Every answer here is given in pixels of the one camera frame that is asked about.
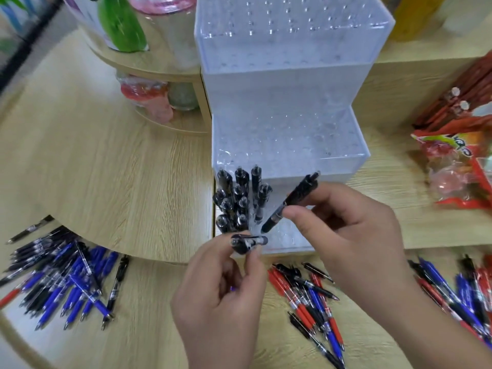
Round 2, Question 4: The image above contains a pile of red blue pens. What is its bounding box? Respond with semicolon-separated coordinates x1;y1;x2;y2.
406;254;492;351

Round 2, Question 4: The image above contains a red lid pink jelly cup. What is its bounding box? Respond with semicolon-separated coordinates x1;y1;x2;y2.
119;74;175;124

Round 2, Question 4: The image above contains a clear tiered pen holder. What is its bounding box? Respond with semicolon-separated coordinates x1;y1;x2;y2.
194;0;397;255

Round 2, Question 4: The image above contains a wooden round tier stand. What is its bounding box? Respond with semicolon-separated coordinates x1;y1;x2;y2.
76;29;213;135

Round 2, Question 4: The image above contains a pile of blue black pens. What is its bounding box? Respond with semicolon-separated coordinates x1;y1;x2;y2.
0;214;131;332

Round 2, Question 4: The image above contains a black click pen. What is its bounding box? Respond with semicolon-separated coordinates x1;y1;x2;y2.
229;233;270;255
260;170;322;235

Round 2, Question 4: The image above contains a background store shelf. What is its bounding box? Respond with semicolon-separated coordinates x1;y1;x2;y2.
0;0;63;93

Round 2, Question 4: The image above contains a stack of red snack packets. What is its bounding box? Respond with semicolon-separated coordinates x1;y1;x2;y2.
413;49;492;130

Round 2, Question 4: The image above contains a cluster of black pens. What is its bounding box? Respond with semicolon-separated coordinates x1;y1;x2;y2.
212;163;274;235

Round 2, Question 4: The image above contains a pale green jelly cup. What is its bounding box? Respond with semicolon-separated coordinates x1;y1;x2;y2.
168;82;200;112

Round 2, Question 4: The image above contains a person's left hand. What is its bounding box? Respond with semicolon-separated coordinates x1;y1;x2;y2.
169;233;271;369

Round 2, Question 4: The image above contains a person's right hand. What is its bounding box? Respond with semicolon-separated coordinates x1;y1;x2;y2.
282;182;419;316

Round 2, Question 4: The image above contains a pile of black red pens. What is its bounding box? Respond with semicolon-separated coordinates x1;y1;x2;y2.
266;261;347;369

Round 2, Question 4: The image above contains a green jelly pouch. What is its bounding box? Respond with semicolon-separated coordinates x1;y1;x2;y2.
97;0;150;54

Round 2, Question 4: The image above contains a clear cup with red lid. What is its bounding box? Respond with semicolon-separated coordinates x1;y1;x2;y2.
128;0;201;70

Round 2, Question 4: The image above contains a clear bag of red candies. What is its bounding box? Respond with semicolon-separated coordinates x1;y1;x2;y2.
410;128;492;211

